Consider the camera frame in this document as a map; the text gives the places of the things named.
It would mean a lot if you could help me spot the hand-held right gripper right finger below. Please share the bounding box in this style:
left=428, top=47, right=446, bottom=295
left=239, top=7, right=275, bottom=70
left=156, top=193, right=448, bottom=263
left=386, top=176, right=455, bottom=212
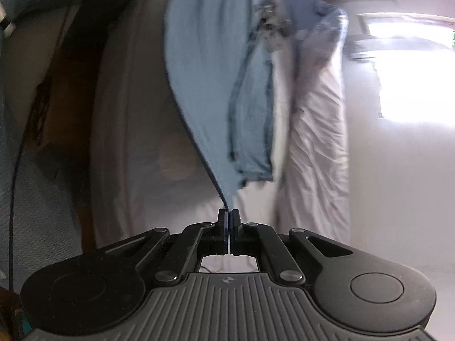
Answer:
left=230, top=208, right=353, bottom=286

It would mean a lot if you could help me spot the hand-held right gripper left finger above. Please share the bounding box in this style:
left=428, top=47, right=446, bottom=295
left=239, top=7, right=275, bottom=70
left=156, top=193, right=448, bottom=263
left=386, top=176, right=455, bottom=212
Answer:
left=103, top=208, right=231, bottom=285

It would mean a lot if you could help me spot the blue shirt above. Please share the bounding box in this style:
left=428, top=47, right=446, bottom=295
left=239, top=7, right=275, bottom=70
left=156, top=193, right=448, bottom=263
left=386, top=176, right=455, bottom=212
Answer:
left=164, top=0, right=277, bottom=211

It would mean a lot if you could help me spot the white duvet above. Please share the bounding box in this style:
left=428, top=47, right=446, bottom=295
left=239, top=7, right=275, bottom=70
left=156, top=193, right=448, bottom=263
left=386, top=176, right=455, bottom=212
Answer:
left=273, top=7, right=353, bottom=247

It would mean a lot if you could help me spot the person's grey clothing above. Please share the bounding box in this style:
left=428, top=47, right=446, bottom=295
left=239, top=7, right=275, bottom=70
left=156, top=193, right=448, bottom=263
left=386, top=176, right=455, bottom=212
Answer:
left=0, top=89, right=85, bottom=294

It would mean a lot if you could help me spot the grey patterned cloth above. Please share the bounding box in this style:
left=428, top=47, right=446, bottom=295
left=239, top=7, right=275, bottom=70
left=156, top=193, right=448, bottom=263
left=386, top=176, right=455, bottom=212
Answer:
left=253, top=0, right=296, bottom=49

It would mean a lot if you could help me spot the white curtain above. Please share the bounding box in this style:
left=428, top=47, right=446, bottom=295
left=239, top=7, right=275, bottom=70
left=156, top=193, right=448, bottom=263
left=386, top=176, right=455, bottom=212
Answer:
left=349, top=36, right=384, bottom=79

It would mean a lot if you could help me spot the light blue blanket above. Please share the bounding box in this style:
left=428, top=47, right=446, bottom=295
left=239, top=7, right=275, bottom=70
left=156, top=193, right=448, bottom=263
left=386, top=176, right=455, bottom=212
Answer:
left=280, top=0, right=348, bottom=45

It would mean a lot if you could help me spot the window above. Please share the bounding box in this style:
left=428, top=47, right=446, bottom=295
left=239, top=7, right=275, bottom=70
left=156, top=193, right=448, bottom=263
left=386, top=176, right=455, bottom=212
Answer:
left=358, top=12, right=455, bottom=120

